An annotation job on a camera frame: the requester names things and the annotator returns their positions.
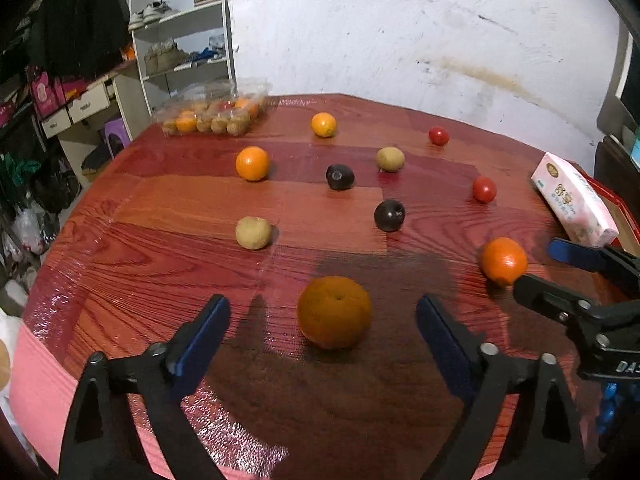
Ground red tomato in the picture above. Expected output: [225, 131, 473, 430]
[472, 176, 497, 204]
[428, 126, 450, 146]

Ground white shelf unit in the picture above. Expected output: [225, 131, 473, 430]
[128, 0, 235, 113]

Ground kiwi fruit near left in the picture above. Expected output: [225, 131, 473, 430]
[235, 217, 272, 250]

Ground pink tissue pack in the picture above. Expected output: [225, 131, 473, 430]
[530, 152, 620, 247]

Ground clear plastic fruit tray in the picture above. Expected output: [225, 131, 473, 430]
[152, 78, 271, 136]

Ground pink gift bag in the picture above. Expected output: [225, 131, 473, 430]
[30, 72, 65, 119]

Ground red tomato near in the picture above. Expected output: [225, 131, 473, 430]
[472, 176, 497, 204]

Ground dark plum near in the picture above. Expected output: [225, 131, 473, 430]
[373, 200, 406, 232]

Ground kiwi fruit far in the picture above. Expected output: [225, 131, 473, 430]
[376, 146, 406, 172]

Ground white drawer cabinet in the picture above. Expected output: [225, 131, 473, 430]
[40, 62, 151, 186]

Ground dark plum far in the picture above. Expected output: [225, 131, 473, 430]
[326, 164, 356, 191]

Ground large orange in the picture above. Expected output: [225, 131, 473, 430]
[296, 275, 372, 350]

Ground purple plastic stool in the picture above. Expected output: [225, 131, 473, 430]
[103, 117, 130, 158]

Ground red tomato far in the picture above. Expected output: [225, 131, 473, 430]
[428, 126, 450, 146]

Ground small orange mandarin far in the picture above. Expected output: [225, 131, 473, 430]
[310, 112, 337, 139]

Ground dark plum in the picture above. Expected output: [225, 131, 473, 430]
[326, 164, 356, 191]
[373, 200, 406, 232]

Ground kiwi fruit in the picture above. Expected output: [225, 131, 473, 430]
[235, 217, 272, 250]
[376, 146, 406, 172]

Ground black hanging clothes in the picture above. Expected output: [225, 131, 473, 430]
[27, 0, 129, 81]

